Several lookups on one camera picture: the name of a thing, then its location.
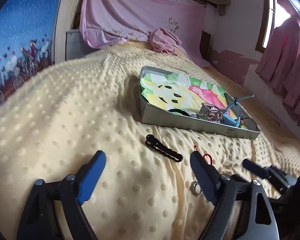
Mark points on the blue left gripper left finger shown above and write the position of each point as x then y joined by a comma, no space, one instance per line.
88,176

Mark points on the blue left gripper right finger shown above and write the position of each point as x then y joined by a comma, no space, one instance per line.
208,178

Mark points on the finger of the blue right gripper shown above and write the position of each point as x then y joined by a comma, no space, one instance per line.
257,170

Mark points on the black plastic hair clip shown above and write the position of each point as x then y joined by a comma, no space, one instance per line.
155,144

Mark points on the blue wrist watch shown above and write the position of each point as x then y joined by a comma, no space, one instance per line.
234,103

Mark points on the yellow dotted bed blanket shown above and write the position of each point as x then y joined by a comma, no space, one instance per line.
57,121

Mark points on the white rectangular hair comb clip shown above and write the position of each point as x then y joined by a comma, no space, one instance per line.
211,113

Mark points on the silver metal tray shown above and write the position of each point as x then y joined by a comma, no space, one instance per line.
153,115

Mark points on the colourful floral tray cloth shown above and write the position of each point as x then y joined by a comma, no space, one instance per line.
181,94

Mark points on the pink window curtain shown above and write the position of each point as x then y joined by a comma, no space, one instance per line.
279,67

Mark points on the grey drawer cabinet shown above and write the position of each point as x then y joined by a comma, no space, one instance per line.
75,46

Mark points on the dark wooden headboard panel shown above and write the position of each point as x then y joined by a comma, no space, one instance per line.
205,45

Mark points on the crumpled pink towel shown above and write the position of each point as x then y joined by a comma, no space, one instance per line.
163,41

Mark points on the blue dotted fabric wardrobe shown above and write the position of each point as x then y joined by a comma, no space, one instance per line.
26,33

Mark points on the pink hanging sheet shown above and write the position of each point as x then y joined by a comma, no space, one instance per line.
105,22

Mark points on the beige wooden cabinet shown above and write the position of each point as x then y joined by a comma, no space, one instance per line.
66,12

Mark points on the wooden window frame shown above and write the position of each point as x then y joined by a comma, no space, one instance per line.
267,25

